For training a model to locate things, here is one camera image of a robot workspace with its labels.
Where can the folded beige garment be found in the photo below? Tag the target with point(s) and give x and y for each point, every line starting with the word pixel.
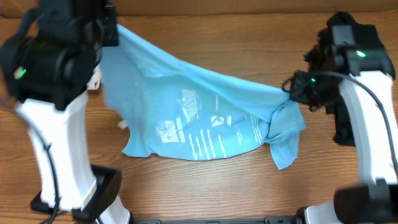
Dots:
pixel 95 80

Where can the black t-shirt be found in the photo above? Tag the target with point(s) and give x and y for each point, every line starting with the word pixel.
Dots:
pixel 346 47

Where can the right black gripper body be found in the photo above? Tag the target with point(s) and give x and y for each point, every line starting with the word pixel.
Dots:
pixel 310 91

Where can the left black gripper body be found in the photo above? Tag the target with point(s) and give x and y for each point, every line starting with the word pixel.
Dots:
pixel 105 17

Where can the folded black garment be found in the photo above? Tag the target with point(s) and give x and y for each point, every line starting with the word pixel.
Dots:
pixel 61 21

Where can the light blue printed t-shirt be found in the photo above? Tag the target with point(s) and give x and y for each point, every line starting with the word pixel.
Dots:
pixel 178 110

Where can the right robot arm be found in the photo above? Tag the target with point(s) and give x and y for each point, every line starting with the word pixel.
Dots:
pixel 351 75

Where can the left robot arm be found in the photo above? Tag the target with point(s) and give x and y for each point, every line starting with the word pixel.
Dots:
pixel 47 65

